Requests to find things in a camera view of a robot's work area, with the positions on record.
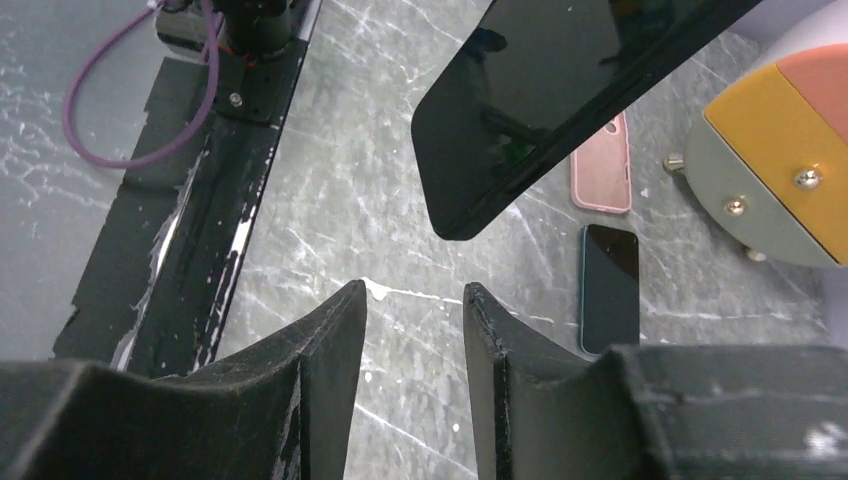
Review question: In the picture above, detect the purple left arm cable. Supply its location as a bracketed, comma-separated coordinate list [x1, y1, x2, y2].
[62, 0, 223, 170]

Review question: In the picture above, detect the black screen white phone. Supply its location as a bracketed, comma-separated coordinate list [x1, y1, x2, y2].
[579, 224, 640, 355]

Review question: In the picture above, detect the white round drawer cabinet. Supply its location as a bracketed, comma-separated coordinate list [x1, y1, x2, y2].
[664, 1, 847, 268]

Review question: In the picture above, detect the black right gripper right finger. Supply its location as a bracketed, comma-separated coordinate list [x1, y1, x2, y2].
[463, 283, 847, 479]

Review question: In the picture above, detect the pink phone case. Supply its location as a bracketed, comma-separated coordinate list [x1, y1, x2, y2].
[570, 112, 632, 214]

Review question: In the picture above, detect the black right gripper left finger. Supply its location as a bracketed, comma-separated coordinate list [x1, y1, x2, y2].
[1, 280, 367, 479]

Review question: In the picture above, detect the black base crossbar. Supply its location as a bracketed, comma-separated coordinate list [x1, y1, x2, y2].
[53, 1, 320, 378]

